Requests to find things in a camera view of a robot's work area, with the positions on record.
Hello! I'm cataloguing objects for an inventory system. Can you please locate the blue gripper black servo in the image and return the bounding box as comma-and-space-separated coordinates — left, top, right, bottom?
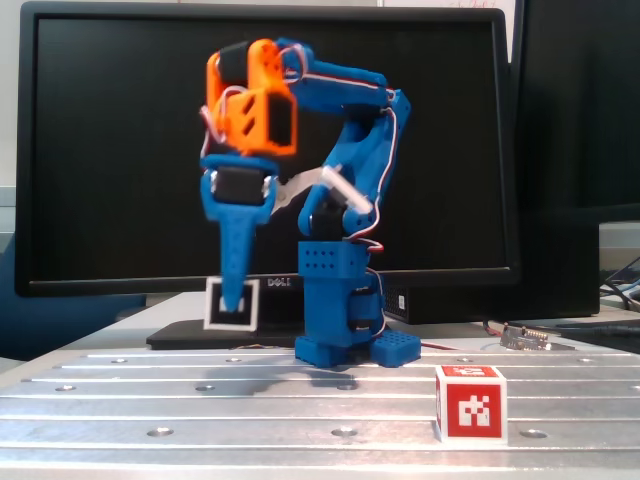
200, 154, 279, 314

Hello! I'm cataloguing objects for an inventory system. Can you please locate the black cube with white marker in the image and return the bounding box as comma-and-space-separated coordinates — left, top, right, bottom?
203, 277, 261, 332

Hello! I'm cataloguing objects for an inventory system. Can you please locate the red cube with white marker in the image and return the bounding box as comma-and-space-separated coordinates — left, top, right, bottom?
433, 364, 509, 445

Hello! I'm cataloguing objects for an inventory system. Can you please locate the black Dell monitor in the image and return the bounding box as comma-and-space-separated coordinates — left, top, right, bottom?
13, 0, 521, 351

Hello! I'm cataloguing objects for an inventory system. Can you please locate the blue chair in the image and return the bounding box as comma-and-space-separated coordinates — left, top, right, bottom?
0, 234, 147, 362

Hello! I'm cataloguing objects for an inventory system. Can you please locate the small bare circuit board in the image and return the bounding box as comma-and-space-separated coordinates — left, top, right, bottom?
499, 323, 552, 351

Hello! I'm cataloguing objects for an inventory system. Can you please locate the black unbranded monitor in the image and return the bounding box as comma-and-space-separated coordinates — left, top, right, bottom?
509, 0, 640, 224

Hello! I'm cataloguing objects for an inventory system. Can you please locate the white mounted wrist camera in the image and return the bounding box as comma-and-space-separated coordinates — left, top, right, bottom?
272, 164, 375, 215

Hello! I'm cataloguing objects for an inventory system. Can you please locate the black cable with barrel plug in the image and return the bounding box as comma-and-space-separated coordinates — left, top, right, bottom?
554, 322, 640, 336

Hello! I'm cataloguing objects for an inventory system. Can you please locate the bundle of dark cables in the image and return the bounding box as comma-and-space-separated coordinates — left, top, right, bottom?
598, 253, 640, 307

